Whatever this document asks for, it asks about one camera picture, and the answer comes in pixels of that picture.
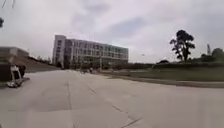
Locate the dark low wall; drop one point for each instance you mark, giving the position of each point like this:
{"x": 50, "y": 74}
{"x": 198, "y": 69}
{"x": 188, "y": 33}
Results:
{"x": 3, "y": 71}

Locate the dark kerb strip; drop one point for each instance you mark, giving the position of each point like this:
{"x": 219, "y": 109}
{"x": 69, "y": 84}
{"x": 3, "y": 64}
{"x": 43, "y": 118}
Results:
{"x": 186, "y": 82}

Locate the line of hedges and bushes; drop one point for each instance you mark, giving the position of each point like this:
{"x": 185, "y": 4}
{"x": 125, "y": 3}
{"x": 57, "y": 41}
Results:
{"x": 186, "y": 65}

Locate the distant slim tower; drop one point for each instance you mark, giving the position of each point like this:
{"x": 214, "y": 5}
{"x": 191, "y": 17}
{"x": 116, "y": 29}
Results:
{"x": 208, "y": 50}

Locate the low grey building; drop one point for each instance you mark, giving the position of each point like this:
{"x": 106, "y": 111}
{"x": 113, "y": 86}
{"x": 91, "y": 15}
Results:
{"x": 13, "y": 53}

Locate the grass field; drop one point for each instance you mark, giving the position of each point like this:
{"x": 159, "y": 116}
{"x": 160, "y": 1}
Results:
{"x": 180, "y": 73}

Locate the small white vehicle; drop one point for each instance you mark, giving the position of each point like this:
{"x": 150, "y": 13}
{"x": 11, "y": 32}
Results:
{"x": 15, "y": 77}

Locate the grey multi-storey building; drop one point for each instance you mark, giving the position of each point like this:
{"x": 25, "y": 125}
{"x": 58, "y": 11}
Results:
{"x": 90, "y": 51}

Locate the grey concrete slab pavement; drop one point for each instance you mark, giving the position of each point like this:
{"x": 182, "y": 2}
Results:
{"x": 100, "y": 100}

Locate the grassy embankment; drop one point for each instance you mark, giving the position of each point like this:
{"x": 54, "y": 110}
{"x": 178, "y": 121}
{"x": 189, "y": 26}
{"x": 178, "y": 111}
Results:
{"x": 36, "y": 65}

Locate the tall dark tree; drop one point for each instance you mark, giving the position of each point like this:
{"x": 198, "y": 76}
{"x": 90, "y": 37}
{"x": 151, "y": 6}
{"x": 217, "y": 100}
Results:
{"x": 182, "y": 43}

